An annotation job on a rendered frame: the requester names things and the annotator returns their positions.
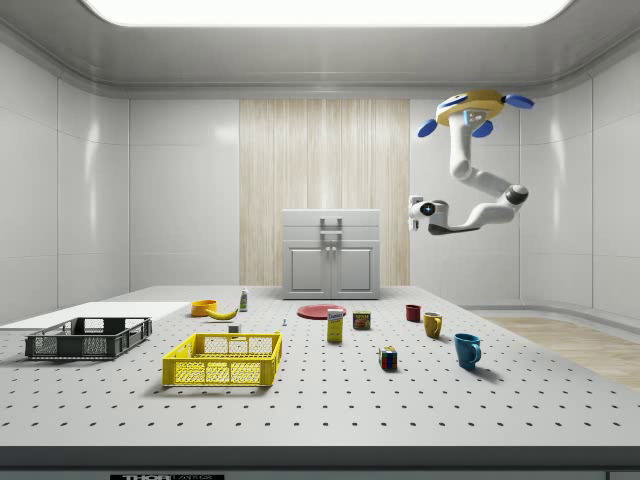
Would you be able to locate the drone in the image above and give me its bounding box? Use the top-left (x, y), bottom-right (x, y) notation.
top-left (417, 89), bottom-right (535, 139)

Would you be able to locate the white cabinet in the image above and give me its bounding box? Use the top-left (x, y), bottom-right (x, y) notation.
top-left (281, 208), bottom-right (381, 301)

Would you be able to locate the yellow and white box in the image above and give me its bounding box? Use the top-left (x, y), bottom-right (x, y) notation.
top-left (327, 308), bottom-right (347, 344)

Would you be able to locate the red plate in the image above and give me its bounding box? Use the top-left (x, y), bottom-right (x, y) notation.
top-left (296, 303), bottom-right (348, 321)

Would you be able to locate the blue mug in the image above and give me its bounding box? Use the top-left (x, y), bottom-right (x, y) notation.
top-left (453, 333), bottom-right (483, 372)

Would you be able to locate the yellow basket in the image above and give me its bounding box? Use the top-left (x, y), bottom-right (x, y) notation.
top-left (161, 332), bottom-right (284, 388)

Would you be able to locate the dark grey basket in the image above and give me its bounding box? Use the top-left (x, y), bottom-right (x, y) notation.
top-left (24, 316), bottom-right (154, 361)

